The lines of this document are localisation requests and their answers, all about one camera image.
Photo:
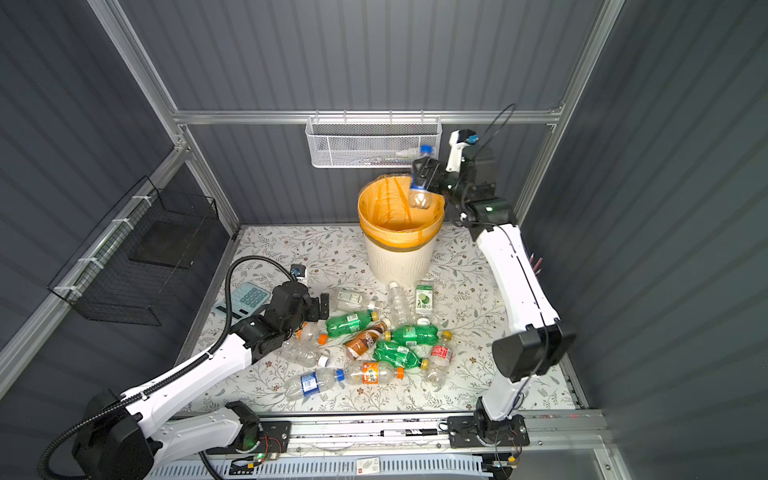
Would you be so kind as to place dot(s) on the brown tea bottle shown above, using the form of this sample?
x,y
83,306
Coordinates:
x,y
366,339

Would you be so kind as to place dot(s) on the black marker on rail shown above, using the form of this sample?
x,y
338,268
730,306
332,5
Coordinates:
x,y
409,432

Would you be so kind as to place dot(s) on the square clear bottle green label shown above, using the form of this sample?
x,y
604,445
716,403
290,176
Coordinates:
x,y
348,301

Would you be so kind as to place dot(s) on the white wire wall basket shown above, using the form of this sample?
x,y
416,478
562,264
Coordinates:
x,y
355,145

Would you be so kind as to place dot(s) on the orange label crushed bottle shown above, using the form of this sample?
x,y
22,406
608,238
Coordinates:
x,y
312,334

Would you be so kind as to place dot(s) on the white ribbed trash bin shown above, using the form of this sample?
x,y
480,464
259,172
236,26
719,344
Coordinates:
x,y
404,266

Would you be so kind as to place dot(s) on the orange bin liner bag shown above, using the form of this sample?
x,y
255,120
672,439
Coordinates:
x,y
386,216

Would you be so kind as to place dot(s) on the green bottle white cap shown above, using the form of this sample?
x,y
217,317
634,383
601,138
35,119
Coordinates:
x,y
420,333

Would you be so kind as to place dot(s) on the green bottle yellow cap upper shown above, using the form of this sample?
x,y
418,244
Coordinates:
x,y
349,323

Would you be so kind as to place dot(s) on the green bottle yellow cap lower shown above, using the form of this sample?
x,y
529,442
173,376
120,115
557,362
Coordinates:
x,y
399,356

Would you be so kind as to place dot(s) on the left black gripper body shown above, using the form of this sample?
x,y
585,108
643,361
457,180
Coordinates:
x,y
311,312

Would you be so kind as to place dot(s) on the tall clear ribbed bottle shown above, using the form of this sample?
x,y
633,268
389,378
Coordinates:
x,y
399,308

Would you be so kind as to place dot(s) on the green label white carton bottle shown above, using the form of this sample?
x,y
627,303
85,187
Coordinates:
x,y
424,299

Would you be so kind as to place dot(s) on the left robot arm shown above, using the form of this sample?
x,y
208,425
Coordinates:
x,y
128,435

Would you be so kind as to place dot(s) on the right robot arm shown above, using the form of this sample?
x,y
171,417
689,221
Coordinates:
x,y
535,339

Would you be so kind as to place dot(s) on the blue label clear bottle front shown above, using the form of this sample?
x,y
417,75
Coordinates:
x,y
313,382

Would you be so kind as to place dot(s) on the orange soda label bottle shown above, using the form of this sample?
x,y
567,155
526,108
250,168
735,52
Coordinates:
x,y
372,373

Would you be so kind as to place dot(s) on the teal calculator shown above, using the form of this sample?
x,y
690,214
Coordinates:
x,y
246,299

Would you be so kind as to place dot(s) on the black wire wall basket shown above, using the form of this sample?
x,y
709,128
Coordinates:
x,y
131,272

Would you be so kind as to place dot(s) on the white pencil cup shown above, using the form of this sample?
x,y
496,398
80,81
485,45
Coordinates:
x,y
535,263

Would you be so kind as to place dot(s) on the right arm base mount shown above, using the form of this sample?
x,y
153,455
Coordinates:
x,y
476,431

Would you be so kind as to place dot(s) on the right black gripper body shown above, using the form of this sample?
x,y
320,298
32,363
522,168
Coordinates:
x,y
441,182

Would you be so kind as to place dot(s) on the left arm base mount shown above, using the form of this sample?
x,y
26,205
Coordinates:
x,y
268,437

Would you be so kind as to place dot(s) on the red label clear bottle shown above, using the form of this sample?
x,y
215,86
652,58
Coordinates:
x,y
439,360

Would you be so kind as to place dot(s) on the crushed clear bottle white cap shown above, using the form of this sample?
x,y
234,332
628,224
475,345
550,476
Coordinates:
x,y
295,351

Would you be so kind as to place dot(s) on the green bottle yellow cap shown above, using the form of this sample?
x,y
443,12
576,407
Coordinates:
x,y
349,323
399,356

